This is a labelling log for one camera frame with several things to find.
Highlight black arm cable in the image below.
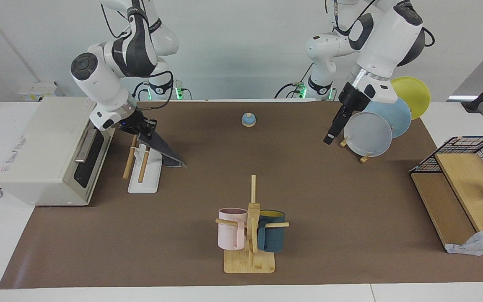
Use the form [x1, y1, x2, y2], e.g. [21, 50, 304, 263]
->
[100, 0, 176, 110]
[325, 0, 436, 47]

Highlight brown table mat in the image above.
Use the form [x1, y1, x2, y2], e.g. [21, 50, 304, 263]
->
[0, 101, 483, 289]

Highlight wooden plate rack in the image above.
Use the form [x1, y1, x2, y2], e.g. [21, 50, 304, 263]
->
[340, 136, 372, 164]

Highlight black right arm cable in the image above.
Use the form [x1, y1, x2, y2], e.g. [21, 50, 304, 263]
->
[100, 0, 176, 110]

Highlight purple and grey towel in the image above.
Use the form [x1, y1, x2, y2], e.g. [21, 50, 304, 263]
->
[136, 126, 186, 169]

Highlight wooden shelf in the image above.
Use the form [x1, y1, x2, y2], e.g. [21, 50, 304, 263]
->
[410, 153, 483, 252]

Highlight pink mug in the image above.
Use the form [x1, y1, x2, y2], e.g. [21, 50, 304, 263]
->
[218, 208, 248, 250]

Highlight grey plate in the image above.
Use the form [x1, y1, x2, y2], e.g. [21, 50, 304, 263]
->
[344, 112, 393, 158]

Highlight white power strip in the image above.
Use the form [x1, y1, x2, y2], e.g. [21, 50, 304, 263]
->
[18, 82, 57, 102]

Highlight cream toaster oven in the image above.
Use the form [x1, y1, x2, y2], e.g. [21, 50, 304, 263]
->
[0, 96, 116, 207]

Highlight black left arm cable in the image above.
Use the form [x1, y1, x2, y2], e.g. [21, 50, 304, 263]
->
[325, 0, 436, 47]

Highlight dark teal mug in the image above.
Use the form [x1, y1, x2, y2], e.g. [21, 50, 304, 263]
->
[257, 210, 286, 253]

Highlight yellow plate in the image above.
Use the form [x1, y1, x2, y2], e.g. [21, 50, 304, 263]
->
[390, 76, 431, 120]

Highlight light blue plate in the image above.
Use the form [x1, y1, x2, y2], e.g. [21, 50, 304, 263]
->
[363, 97, 412, 139]

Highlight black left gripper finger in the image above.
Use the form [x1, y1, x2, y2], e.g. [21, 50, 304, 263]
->
[323, 112, 345, 146]
[338, 107, 351, 130]

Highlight white towel rack wooden bars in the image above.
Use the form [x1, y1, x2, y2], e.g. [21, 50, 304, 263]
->
[123, 134, 163, 194]

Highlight wooden mug tree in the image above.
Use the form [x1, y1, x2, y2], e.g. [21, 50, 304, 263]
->
[215, 175, 289, 274]

